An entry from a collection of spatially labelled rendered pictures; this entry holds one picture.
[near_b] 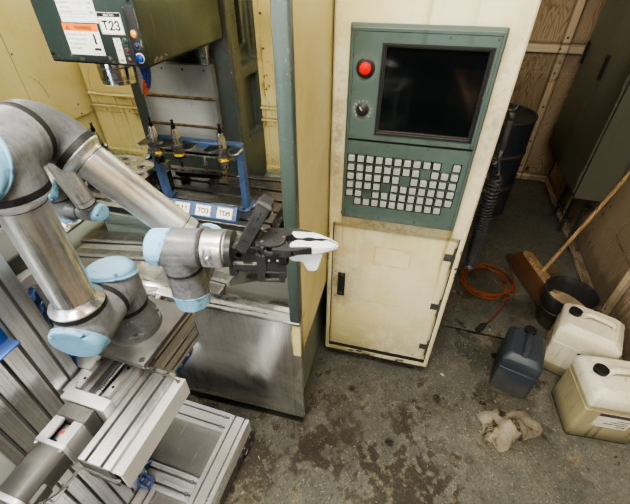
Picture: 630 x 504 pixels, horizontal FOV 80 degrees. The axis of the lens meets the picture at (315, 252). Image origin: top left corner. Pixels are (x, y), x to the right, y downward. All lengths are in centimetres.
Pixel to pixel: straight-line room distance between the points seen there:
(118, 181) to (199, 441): 132
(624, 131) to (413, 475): 236
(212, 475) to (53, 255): 121
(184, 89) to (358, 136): 130
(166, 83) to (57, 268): 175
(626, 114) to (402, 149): 187
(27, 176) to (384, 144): 104
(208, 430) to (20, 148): 145
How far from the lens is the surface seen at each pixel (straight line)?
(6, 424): 123
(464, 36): 131
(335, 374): 225
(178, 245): 73
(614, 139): 307
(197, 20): 205
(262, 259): 69
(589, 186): 318
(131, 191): 86
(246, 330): 157
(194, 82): 238
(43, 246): 86
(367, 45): 132
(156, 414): 113
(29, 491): 113
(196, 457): 188
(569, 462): 236
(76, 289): 92
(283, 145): 101
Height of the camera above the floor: 188
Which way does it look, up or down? 38 degrees down
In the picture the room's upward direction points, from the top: straight up
